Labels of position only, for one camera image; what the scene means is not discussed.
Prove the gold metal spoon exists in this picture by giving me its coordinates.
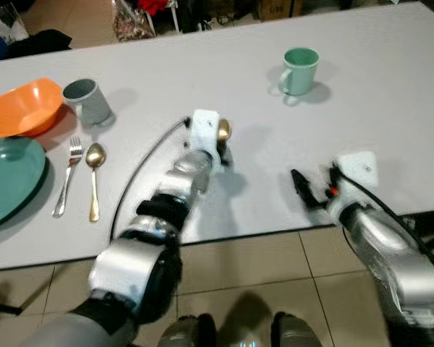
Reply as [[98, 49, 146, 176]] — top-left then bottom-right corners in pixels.
[[85, 142, 107, 223], [216, 118, 233, 144]]

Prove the green mug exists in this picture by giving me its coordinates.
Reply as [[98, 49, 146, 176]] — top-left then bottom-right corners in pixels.
[[278, 48, 320, 97]]

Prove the robot right leg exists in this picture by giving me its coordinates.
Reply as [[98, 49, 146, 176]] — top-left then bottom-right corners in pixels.
[[271, 311, 323, 347]]

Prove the robot leg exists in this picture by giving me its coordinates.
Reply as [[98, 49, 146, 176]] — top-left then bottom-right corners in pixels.
[[159, 312, 218, 347], [271, 311, 323, 347]]

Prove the grey mug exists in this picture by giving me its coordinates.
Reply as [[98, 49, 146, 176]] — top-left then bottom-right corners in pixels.
[[62, 78, 116, 129]]

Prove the cardboard box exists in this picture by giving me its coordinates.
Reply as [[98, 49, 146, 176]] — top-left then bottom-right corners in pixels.
[[259, 0, 301, 20]]

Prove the silver metal fork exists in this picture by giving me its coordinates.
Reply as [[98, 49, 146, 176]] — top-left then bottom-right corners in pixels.
[[53, 137, 83, 218]]

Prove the floral patterned bag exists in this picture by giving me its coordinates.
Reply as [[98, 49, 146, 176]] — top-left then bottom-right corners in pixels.
[[114, 0, 156, 40]]

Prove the red cloth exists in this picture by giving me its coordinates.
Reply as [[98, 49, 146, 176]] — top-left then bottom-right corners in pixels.
[[137, 0, 167, 15]]

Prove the robot left leg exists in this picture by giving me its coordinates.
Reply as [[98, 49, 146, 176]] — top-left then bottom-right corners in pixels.
[[159, 312, 218, 347]]

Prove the orange plastic bowl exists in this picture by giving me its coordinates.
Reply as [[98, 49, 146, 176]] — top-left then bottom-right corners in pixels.
[[0, 77, 64, 138]]

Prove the black bag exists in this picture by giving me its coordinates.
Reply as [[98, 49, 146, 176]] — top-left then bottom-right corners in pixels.
[[7, 29, 73, 59]]

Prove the teal plate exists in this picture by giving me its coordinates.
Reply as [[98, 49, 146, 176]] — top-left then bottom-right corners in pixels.
[[0, 136, 48, 231]]

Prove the white plastic bag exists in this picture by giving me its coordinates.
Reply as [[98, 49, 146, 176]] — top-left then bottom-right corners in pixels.
[[0, 4, 30, 44]]

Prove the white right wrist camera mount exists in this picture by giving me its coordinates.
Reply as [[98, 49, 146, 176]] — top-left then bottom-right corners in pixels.
[[336, 151, 380, 196]]

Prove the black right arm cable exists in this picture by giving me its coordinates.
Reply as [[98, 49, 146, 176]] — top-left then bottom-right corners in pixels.
[[340, 173, 434, 277]]

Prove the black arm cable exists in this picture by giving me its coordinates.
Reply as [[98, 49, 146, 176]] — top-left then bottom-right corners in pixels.
[[110, 118, 191, 243], [340, 173, 434, 277]]

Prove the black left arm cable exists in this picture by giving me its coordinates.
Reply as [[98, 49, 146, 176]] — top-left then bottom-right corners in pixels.
[[110, 118, 191, 243]]

